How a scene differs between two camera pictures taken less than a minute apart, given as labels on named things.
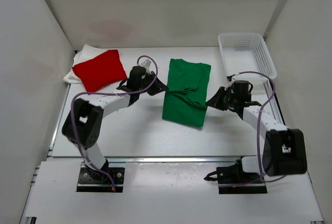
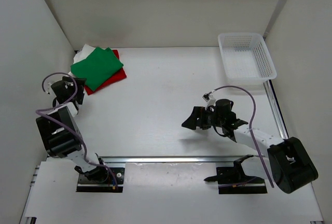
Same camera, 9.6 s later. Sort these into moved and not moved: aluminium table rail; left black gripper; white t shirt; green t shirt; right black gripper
Moved: right black gripper; left black gripper; green t shirt
Not moved: aluminium table rail; white t shirt
